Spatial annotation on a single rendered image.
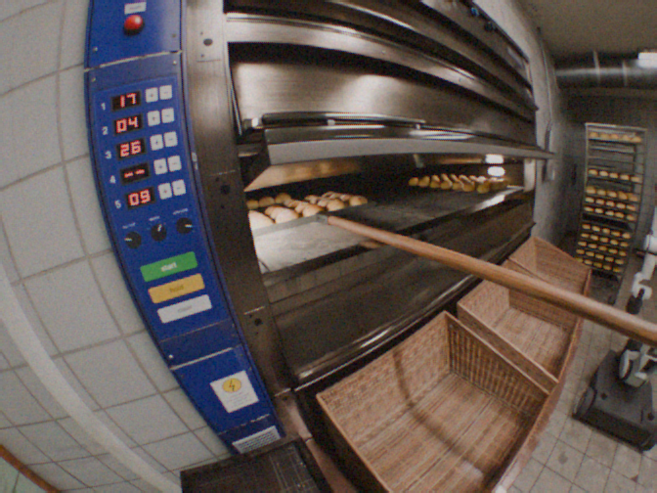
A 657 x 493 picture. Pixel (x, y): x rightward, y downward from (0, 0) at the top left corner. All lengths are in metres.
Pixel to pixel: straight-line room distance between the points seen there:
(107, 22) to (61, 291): 0.43
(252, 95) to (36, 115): 0.37
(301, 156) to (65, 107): 0.39
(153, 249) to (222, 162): 0.17
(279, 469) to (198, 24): 0.82
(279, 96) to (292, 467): 0.69
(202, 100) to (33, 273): 0.41
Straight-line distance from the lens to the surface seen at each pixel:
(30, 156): 0.51
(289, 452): 0.57
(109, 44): 0.47
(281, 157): 0.28
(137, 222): 0.39
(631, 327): 0.43
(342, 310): 0.60
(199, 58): 0.46
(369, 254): 0.57
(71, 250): 0.48
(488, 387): 1.02
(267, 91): 0.46
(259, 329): 0.51
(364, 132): 0.35
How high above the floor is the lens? 1.39
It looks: 20 degrees down
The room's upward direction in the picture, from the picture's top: 7 degrees counter-clockwise
